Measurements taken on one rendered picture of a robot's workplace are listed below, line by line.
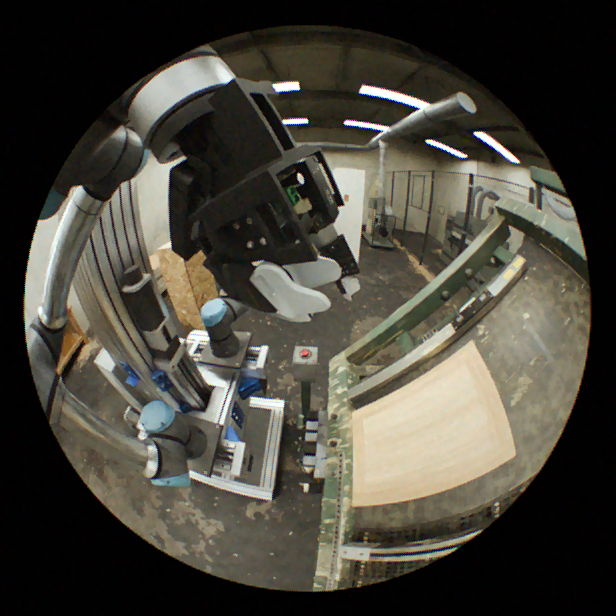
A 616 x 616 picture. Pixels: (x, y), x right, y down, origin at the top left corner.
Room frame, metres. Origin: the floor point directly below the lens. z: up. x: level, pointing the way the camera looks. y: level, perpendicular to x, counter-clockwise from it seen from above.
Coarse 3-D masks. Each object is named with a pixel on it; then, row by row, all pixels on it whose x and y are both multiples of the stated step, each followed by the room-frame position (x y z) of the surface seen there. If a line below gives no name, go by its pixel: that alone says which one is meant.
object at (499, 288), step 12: (516, 276) 0.39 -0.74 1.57; (492, 288) 0.43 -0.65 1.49; (504, 288) 0.39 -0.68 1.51; (492, 300) 0.39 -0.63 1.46; (480, 312) 0.40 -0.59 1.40; (468, 324) 0.40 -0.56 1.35; (444, 336) 0.42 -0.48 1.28; (456, 336) 0.40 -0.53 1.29; (420, 348) 0.45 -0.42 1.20; (432, 348) 0.41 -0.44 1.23; (408, 360) 0.43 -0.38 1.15; (420, 360) 0.41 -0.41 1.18; (384, 372) 0.45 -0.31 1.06; (396, 372) 0.42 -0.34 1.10; (360, 384) 0.47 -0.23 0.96; (372, 384) 0.43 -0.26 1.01; (384, 384) 0.42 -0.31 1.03; (348, 396) 0.44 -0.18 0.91; (360, 396) 0.42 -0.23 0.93
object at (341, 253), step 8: (336, 240) 0.53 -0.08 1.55; (344, 240) 0.53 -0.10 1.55; (320, 248) 0.52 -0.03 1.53; (328, 248) 0.52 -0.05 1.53; (336, 248) 0.54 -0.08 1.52; (344, 248) 0.53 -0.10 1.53; (336, 256) 0.54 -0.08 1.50; (344, 256) 0.53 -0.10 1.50; (352, 256) 0.52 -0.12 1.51; (344, 264) 0.51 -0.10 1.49; (352, 264) 0.53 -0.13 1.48; (344, 272) 0.52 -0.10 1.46; (352, 272) 0.51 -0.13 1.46
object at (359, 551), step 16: (480, 528) -0.27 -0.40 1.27; (352, 544) -0.25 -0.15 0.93; (368, 544) -0.25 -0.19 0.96; (384, 544) -0.25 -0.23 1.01; (400, 544) -0.26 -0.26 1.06; (416, 544) -0.26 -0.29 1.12; (432, 544) -0.26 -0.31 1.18; (448, 544) -0.28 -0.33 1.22; (368, 560) -0.31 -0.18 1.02; (384, 560) -0.31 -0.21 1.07; (400, 560) -0.31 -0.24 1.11
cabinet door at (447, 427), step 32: (416, 384) 0.33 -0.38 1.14; (448, 384) 0.26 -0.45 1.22; (480, 384) 0.18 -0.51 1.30; (352, 416) 0.34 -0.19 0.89; (384, 416) 0.28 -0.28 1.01; (416, 416) 0.22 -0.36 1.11; (448, 416) 0.15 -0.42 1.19; (480, 416) 0.09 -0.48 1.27; (384, 448) 0.15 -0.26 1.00; (416, 448) 0.10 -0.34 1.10; (448, 448) 0.05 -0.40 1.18; (480, 448) 0.00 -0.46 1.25; (512, 448) -0.07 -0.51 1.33; (384, 480) 0.02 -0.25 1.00; (416, 480) -0.01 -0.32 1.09; (448, 480) -0.05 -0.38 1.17
